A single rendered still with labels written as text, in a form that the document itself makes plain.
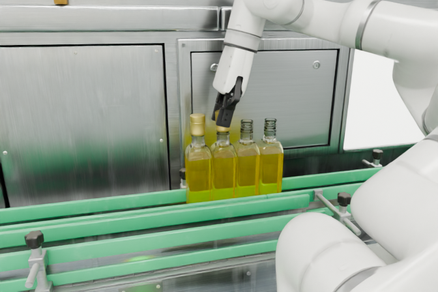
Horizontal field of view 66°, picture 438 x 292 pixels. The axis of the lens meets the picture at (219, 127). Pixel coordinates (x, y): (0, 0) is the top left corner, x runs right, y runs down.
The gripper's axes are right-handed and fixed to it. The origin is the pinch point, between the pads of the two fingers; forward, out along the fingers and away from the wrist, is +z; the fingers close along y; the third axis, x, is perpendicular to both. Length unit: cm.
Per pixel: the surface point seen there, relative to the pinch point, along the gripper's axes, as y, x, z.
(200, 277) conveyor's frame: 15.3, -0.7, 30.5
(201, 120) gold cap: 1.2, -4.7, 1.7
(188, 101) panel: -12.2, -5.6, 0.6
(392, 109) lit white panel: -12, 55, -10
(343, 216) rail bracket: 16.6, 26.3, 12.9
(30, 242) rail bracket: 15.6, -32.3, 24.7
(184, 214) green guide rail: 6.0, -4.4, 22.1
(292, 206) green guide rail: 6.4, 20.6, 16.9
